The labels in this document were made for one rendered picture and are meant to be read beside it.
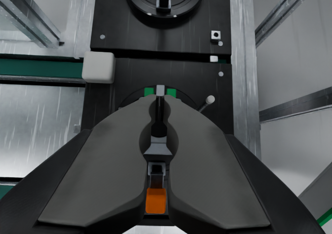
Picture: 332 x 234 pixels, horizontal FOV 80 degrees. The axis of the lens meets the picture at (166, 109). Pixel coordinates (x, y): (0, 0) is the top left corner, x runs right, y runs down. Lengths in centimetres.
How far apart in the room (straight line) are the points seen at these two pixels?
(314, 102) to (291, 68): 25
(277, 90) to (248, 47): 16
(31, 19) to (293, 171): 53
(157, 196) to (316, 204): 21
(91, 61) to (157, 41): 11
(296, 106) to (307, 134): 20
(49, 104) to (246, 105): 35
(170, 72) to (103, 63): 11
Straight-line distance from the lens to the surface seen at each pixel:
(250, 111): 36
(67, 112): 40
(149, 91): 25
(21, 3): 33
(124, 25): 38
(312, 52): 60
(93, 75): 32
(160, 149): 23
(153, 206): 22
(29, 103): 44
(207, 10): 40
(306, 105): 32
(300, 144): 52
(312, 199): 34
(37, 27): 35
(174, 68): 34
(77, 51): 39
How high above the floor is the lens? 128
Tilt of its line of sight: 79 degrees down
